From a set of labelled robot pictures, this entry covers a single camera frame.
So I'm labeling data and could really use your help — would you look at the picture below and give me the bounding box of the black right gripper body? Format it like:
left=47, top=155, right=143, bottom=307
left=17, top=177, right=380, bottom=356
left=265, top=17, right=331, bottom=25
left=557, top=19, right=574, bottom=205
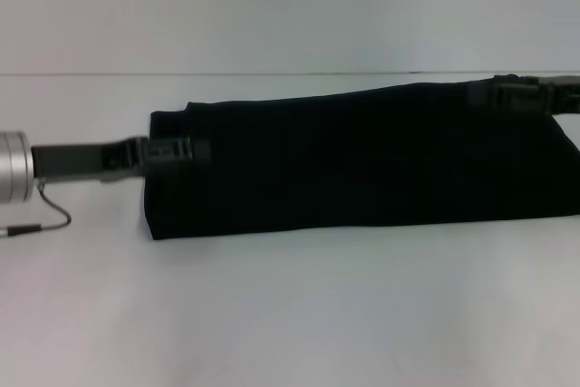
left=541, top=73, right=580, bottom=117

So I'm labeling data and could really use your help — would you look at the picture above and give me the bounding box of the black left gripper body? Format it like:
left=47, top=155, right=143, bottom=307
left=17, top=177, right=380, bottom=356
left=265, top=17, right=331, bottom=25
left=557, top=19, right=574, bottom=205
left=30, top=141, right=110, bottom=180

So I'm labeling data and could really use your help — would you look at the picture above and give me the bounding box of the black t-shirt with white print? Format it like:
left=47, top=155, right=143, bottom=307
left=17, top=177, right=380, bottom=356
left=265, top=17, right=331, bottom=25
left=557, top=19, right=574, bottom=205
left=143, top=81, right=580, bottom=243

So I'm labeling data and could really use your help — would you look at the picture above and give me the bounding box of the left arm cable with plug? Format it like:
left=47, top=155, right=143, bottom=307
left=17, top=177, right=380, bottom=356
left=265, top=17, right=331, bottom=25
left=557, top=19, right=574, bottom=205
left=0, top=180, right=74, bottom=239

